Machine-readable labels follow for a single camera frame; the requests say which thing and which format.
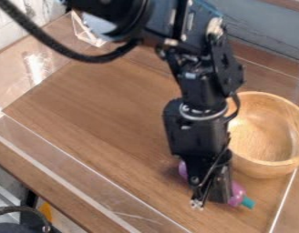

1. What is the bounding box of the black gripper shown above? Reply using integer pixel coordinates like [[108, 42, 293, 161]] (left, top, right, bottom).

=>
[[163, 98, 233, 210]]

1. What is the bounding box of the purple toy eggplant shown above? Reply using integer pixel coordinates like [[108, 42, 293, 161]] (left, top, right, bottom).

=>
[[178, 161, 255, 209]]

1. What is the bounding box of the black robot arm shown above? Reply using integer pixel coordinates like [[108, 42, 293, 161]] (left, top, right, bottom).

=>
[[67, 0, 245, 208]]

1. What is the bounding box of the brown wooden bowl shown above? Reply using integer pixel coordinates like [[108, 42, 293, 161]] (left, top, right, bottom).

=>
[[229, 91, 299, 178]]

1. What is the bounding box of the clear acrylic front wall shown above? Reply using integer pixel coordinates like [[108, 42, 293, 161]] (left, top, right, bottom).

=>
[[0, 113, 191, 233]]

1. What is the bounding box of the black clamp with cable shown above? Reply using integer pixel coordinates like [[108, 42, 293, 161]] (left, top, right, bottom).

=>
[[0, 206, 53, 233]]

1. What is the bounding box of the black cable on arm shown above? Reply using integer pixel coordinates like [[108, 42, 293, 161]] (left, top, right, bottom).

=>
[[0, 0, 142, 64]]

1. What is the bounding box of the clear acrylic corner bracket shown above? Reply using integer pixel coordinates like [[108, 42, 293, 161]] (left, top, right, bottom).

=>
[[71, 11, 106, 47]]

